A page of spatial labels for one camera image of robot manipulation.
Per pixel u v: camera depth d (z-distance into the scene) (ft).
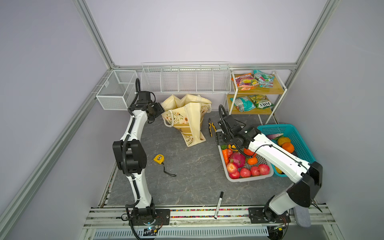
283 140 3.17
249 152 1.75
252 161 2.85
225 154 2.92
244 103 3.25
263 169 2.58
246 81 2.77
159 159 3.04
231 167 2.59
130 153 1.73
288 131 3.29
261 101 3.33
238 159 2.77
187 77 3.55
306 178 1.37
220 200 2.58
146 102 2.37
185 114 2.97
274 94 3.66
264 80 2.87
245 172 2.71
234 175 2.71
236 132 1.89
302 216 2.37
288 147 3.00
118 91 3.20
